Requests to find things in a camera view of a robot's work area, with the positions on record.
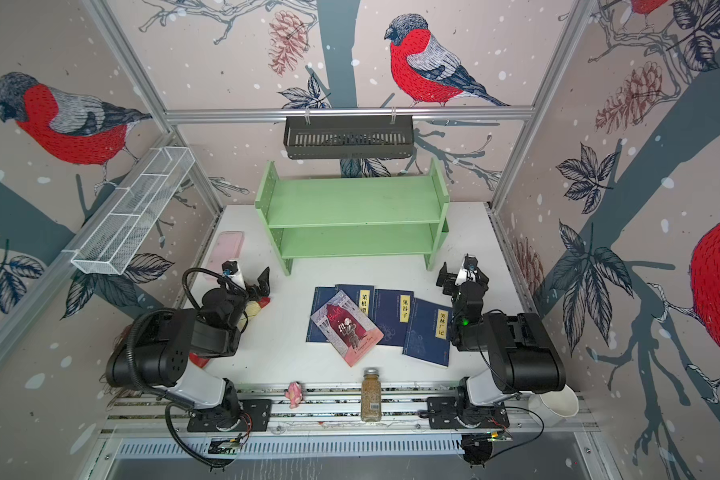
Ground blue book yellow label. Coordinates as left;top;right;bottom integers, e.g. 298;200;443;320
335;284;375;319

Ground pink Hamlet book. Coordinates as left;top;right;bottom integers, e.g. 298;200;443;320
310;291;383;367

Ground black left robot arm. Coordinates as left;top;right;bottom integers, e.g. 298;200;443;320
105;261;271;430

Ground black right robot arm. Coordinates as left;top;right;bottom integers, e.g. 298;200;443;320
436;255;566;425

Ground red snack bag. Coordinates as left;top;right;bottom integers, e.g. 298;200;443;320
189;297;271;368

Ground pink case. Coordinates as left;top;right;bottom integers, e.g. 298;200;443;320
204;231;245;274

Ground leftmost blue book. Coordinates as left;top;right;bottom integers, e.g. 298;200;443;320
305;286;340;344

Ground rightmost blue book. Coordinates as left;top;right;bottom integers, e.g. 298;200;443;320
402;298;452;368

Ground green wooden shelf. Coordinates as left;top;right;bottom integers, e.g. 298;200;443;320
255;160;450;275

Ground pink small toy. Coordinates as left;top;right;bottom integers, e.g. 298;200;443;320
285;381;304;409

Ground spice jar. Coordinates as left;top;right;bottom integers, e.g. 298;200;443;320
361;367;382;422

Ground white cup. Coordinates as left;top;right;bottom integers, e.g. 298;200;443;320
528;385;580;427

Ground black hanging basket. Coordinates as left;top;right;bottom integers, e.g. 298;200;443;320
283;115;415;160

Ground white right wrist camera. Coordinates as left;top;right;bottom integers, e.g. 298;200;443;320
457;255;479;284

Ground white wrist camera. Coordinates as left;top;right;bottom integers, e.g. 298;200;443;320
457;255;479;284
222;260;246;290

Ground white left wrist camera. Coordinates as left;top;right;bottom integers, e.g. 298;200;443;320
222;260;246;290

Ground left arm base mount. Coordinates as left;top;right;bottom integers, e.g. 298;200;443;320
187;398;272;433

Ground aluminium rail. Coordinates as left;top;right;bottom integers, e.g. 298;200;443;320
102;382;600;435

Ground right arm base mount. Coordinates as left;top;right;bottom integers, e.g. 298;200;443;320
417;396;509;430

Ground white wire mesh basket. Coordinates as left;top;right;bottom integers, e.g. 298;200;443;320
71;146;195;275

